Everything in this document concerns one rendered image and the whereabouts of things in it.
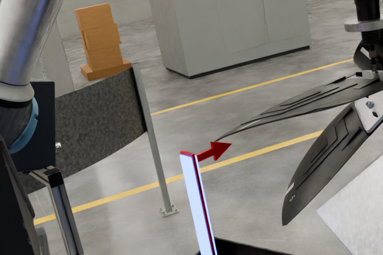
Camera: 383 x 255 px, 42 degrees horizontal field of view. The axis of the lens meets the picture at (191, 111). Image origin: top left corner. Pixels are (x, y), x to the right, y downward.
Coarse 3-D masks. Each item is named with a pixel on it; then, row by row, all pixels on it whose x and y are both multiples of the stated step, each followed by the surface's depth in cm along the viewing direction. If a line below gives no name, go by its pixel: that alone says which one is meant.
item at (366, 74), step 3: (363, 72) 79; (366, 72) 78; (369, 72) 78; (378, 72) 77; (381, 72) 76; (351, 75) 78; (354, 75) 78; (363, 75) 77; (366, 75) 77; (369, 75) 76; (381, 75) 75; (354, 78) 76; (357, 78) 76; (360, 78) 76; (363, 78) 75; (366, 78) 75; (369, 78) 75; (381, 78) 73
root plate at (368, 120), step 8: (368, 96) 86; (376, 96) 84; (360, 104) 88; (376, 104) 83; (360, 112) 87; (368, 112) 85; (376, 112) 83; (368, 120) 84; (376, 120) 82; (368, 128) 83
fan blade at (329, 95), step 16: (336, 80) 74; (352, 80) 73; (368, 80) 71; (304, 96) 69; (320, 96) 67; (336, 96) 65; (352, 96) 63; (272, 112) 67; (304, 112) 54; (240, 128) 64
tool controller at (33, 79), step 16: (32, 80) 104; (48, 80) 105; (48, 96) 105; (48, 112) 105; (48, 128) 105; (32, 144) 104; (48, 144) 106; (16, 160) 102; (32, 160) 104; (48, 160) 106
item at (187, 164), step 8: (184, 160) 57; (184, 168) 57; (192, 168) 56; (184, 176) 58; (192, 176) 56; (192, 184) 57; (192, 192) 57; (192, 200) 58; (200, 200) 57; (192, 208) 59; (200, 208) 57; (200, 216) 58; (200, 224) 58; (200, 232) 59; (200, 240) 59; (208, 240) 58; (200, 248) 60; (208, 248) 58
